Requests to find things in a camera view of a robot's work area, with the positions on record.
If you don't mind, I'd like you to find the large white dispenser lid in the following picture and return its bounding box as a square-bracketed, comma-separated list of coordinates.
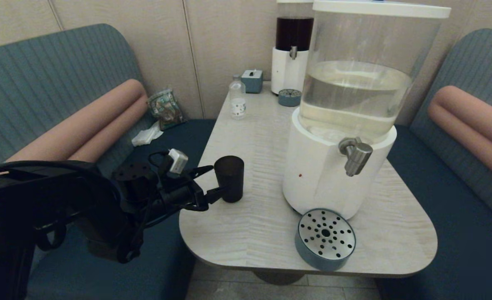
[313, 0, 452, 19]

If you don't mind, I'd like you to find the large clear water dispenser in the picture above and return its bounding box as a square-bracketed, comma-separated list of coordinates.
[283, 0, 452, 220]

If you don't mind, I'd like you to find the blue-grey tissue box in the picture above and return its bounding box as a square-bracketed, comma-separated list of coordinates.
[241, 69, 264, 94]

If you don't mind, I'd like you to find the teal upholstered bench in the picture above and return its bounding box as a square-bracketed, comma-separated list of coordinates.
[375, 28, 492, 300]
[0, 23, 217, 300]

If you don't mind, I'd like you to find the large steel dispenser tap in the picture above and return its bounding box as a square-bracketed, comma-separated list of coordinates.
[339, 137, 373, 177]

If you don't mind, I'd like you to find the small blue drip tray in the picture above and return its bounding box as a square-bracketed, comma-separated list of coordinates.
[278, 88, 302, 107]

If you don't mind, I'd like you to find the black left camera cable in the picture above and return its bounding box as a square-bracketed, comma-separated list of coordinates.
[148, 150, 172, 168]

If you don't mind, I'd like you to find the black plastic cup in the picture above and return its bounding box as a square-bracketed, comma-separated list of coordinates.
[214, 155, 245, 203]

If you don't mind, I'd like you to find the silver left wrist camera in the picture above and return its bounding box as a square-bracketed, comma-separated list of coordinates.
[168, 149, 188, 174]

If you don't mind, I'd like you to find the small dark drink dispenser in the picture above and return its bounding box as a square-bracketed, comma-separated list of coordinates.
[271, 0, 316, 95]

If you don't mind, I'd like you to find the printed snack bag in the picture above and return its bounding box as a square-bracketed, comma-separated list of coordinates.
[147, 87, 187, 131]

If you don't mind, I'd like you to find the round metal drip tray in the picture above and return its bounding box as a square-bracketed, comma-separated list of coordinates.
[295, 208, 356, 271]

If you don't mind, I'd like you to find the white crumpled tissue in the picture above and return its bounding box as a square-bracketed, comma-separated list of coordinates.
[131, 121, 164, 147]

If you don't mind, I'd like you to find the clear plastic bottle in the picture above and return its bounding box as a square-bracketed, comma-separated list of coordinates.
[229, 75, 247, 120]

